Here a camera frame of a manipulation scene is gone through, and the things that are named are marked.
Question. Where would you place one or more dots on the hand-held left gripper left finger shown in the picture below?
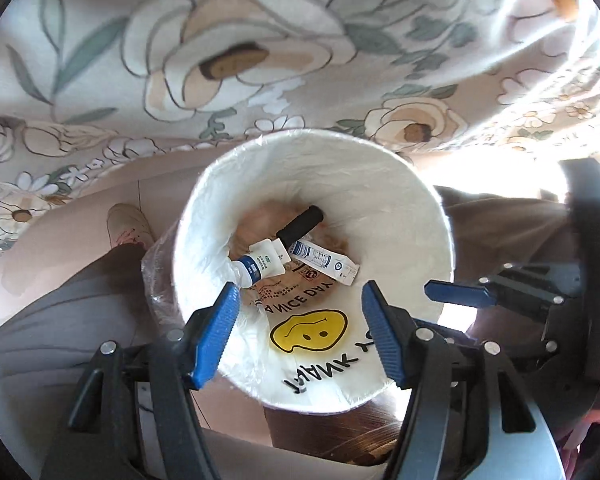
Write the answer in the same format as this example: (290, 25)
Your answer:
(215, 330)

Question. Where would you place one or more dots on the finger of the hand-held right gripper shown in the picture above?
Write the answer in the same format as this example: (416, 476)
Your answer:
(460, 292)

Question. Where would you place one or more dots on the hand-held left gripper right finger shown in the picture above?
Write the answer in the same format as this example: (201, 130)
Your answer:
(385, 340)

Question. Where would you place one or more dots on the smiley print plastic bin liner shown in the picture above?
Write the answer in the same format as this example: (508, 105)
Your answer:
(305, 330)

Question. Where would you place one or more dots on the white bottle blue label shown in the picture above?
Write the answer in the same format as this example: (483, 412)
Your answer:
(260, 262)

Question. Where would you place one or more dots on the long white red-blue box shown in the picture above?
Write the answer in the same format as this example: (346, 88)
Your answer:
(325, 260)

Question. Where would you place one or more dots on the white round waste bin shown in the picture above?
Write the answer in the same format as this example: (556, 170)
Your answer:
(410, 200)

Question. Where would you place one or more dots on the person's right leg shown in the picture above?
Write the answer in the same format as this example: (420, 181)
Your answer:
(505, 230)

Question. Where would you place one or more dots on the person's leg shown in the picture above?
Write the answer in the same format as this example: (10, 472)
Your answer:
(505, 230)
(55, 320)

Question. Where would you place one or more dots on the beige slipper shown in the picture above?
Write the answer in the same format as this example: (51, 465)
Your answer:
(127, 225)

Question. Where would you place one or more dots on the person's left leg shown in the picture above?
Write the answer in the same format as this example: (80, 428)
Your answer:
(55, 320)

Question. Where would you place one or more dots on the floral bear print duvet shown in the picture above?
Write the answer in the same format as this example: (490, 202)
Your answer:
(130, 60)

